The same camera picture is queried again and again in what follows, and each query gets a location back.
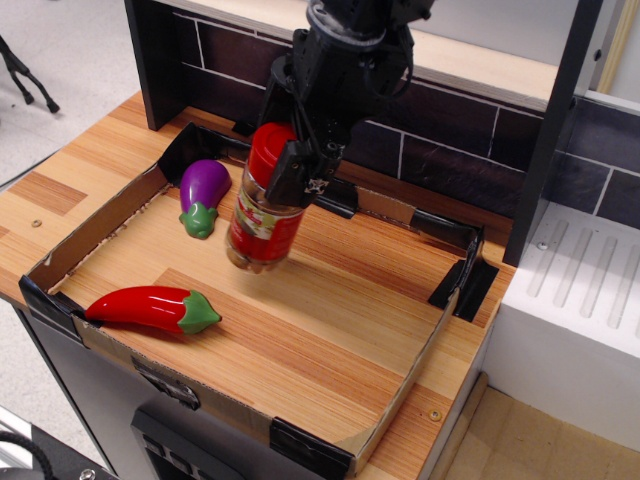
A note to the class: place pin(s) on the light wooden shelf board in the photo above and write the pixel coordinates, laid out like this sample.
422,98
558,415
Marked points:
470,69

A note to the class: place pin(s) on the black metal stand legs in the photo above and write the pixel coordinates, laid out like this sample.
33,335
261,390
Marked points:
15,68

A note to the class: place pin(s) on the red-capped basil spice bottle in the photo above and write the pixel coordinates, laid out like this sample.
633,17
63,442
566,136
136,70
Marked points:
261,234

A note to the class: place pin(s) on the black oven control panel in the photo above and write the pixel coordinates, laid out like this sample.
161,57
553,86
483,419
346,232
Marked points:
172,456

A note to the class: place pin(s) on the purple toy eggplant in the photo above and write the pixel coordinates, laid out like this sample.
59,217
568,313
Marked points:
202,187

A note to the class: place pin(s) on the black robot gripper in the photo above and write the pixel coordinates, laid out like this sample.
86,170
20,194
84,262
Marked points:
323,87

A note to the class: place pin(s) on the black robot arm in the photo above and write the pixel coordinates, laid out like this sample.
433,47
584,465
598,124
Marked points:
362,23

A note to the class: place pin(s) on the dark right shelf post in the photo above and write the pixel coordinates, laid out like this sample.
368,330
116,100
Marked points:
572,80

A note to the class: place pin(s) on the white ribbed drainboard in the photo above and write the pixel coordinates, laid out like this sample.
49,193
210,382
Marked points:
580,273

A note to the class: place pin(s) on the aluminium frame with bolt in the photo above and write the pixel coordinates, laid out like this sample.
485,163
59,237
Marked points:
28,452

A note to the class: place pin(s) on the cardboard fence with black tape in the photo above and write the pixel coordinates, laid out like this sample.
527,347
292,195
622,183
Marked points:
345,358

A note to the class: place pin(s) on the red toy chili pepper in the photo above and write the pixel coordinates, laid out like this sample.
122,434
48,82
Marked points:
167,308

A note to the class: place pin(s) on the dark shelf side post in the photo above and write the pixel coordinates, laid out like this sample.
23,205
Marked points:
154,37

